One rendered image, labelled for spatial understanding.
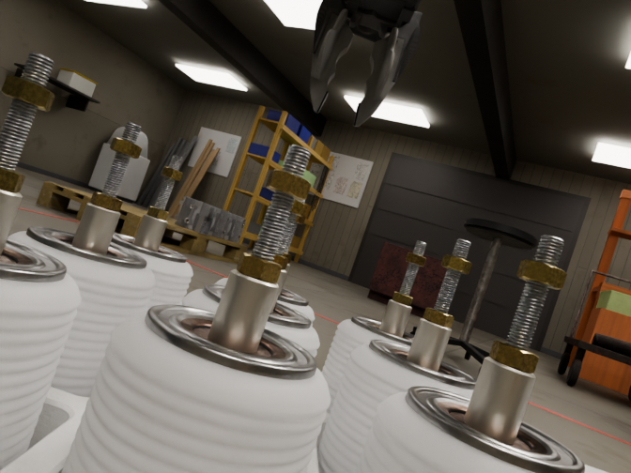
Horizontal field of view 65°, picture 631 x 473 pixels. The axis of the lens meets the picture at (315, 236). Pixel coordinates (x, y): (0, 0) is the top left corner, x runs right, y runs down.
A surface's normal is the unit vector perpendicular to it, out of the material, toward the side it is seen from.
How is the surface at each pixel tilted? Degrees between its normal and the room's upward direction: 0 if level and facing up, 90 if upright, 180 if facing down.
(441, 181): 90
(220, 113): 90
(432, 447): 58
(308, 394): 43
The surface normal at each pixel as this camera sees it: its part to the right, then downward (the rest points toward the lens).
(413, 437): -0.47, -0.75
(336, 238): -0.39, -0.17
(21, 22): 0.86, 0.29
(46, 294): 0.85, -0.49
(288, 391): 0.67, -0.56
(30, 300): 0.91, -0.26
